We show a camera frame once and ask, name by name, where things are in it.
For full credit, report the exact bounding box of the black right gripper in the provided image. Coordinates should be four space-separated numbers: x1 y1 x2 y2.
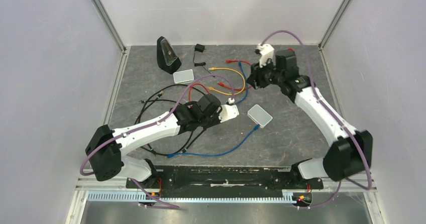
246 57 283 90

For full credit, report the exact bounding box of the white network switch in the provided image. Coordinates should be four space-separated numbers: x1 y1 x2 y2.
172 69 194 84
247 104 273 128

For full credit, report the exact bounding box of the long blue ethernet cable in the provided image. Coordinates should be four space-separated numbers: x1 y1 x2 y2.
166 125 261 159

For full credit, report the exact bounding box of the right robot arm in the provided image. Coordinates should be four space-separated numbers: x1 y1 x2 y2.
247 45 373 188

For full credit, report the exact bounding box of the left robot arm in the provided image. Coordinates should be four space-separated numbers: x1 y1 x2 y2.
80 94 227 188

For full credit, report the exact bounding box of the black metronome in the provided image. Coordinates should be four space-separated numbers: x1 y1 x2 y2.
157 36 182 74

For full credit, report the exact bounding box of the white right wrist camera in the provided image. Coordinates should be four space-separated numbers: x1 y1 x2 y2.
255 43 275 68

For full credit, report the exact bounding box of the short red ethernet cable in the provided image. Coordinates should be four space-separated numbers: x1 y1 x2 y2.
217 59 254 91

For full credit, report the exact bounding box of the yellow ethernet cable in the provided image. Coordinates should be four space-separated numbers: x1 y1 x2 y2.
206 67 247 96

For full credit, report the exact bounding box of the black power adapter with cord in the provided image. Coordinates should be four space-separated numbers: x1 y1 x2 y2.
192 44 214 76

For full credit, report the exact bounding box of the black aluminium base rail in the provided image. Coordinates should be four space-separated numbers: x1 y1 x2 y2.
140 165 324 198

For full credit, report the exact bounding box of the white slotted cable duct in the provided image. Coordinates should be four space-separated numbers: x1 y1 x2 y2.
87 191 294 204

